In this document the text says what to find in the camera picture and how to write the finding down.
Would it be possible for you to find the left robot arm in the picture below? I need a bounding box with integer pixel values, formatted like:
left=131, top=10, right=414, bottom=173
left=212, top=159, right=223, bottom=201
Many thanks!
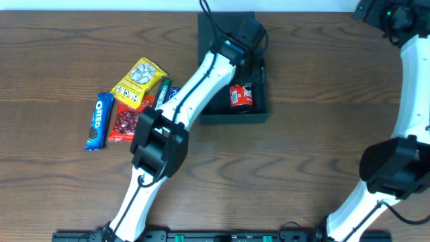
left=101, top=19, right=268, bottom=241

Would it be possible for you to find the blue Oreo cookie pack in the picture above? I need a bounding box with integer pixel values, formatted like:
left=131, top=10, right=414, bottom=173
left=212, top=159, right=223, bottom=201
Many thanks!
left=85, top=93, right=114, bottom=151

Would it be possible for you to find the yellow Hacks candy bag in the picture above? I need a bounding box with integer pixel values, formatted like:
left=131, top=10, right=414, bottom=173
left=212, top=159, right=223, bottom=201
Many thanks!
left=110, top=57, right=167, bottom=109

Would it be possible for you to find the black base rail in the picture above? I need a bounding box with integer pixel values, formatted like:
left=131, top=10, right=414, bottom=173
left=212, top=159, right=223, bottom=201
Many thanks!
left=51, top=229, right=393, bottom=242

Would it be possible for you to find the blue Eclipse mint box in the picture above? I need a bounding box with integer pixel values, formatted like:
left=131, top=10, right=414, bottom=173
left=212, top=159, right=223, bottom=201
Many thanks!
left=167, top=87, right=180, bottom=100

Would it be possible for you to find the dark green box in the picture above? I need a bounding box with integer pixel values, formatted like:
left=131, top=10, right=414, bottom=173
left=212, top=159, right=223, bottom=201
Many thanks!
left=198, top=11, right=268, bottom=124

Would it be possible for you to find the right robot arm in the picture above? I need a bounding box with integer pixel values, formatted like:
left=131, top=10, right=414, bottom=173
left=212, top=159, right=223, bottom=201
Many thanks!
left=313, top=0, right=429, bottom=241

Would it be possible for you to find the red Hacks candy bag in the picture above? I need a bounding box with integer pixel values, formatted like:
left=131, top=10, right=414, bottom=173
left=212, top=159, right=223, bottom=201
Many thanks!
left=107, top=95, right=155, bottom=142

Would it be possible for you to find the red Pringles can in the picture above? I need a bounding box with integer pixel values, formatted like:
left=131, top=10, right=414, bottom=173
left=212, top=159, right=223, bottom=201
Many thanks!
left=230, top=84, right=253, bottom=113

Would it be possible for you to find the green chocolate bar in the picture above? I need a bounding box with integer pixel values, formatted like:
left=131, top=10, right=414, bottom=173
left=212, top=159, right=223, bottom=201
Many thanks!
left=152, top=77, right=173, bottom=110

